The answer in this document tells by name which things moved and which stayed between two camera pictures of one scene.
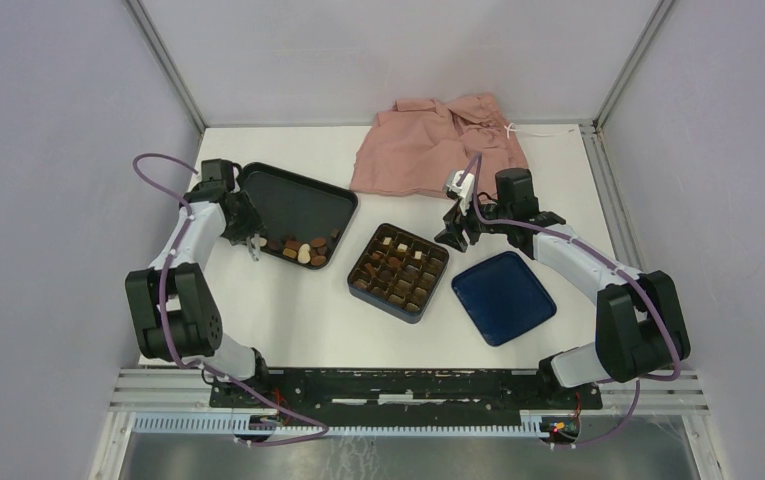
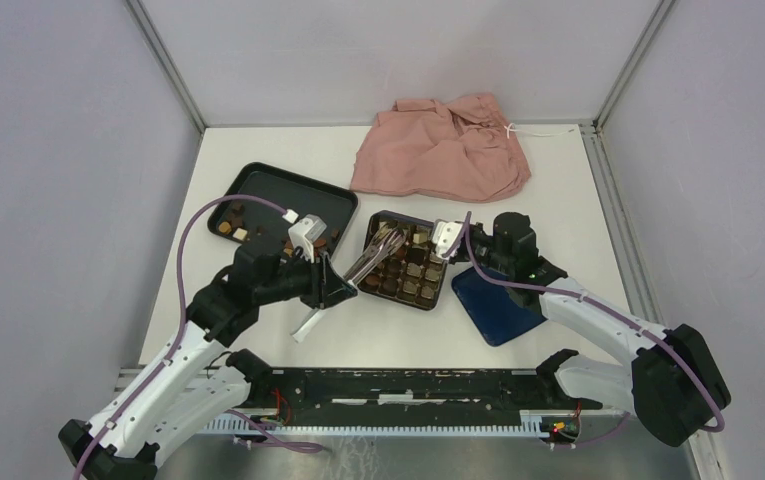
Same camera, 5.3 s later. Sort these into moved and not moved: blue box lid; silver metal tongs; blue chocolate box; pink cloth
Moved: blue chocolate box; silver metal tongs
Not moved: pink cloth; blue box lid
